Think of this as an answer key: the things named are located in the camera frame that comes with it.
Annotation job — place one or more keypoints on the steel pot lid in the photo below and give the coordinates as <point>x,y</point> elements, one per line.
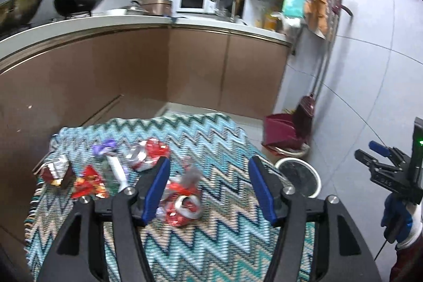
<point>133,10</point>

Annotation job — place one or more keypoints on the brass wok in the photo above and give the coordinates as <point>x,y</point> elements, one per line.
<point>17,13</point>

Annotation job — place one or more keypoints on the white bucket under dustpan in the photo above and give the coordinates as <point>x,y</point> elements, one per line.
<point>289,152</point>

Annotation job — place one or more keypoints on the white microwave oven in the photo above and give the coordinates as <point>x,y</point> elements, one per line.
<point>196,6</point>

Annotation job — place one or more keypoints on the black wok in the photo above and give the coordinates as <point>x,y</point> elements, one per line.
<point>68,8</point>

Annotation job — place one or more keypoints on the round trash bin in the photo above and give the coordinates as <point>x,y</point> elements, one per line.
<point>302,175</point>

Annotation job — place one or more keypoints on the zigzag knitted blanket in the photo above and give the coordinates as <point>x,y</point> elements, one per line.
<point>208,226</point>

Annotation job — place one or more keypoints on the white countertop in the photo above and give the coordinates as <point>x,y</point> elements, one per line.
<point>53,30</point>

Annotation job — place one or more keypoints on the clear red plastic bag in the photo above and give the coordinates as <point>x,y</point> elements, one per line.
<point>185,184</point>

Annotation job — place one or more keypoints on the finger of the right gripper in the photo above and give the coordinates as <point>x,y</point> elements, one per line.
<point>382,150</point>
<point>366,159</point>

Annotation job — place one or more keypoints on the crushed red soda can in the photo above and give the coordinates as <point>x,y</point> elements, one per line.
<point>183,210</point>

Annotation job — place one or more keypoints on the maroon broom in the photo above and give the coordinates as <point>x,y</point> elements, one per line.
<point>304,113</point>

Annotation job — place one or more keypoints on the red silver foil wrapper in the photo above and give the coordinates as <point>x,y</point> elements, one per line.
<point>145,154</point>

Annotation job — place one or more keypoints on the red snack packet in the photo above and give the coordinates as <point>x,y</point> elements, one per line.
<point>89,184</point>

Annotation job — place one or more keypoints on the brown kitchen cabinets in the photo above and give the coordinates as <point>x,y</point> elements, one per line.
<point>128,74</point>

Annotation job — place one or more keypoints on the blue gloved right hand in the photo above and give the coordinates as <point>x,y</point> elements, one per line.
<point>402,221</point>

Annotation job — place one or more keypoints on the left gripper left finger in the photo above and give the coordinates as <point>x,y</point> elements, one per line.
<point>78,250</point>

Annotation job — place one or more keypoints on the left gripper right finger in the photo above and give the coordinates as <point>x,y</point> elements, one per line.
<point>340,252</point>

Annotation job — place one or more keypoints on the maroon dustpan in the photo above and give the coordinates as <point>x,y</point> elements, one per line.
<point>279,130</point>

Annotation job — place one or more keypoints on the purple plastic wrapper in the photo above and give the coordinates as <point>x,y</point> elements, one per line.
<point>104,148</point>

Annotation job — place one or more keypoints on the yellow bottle on counter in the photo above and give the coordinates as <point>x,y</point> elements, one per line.
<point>271,19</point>

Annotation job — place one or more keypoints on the copper pot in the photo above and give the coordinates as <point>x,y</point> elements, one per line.
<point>158,7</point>

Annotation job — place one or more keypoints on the crumpled silver brown carton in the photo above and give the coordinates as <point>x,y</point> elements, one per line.
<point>55,170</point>

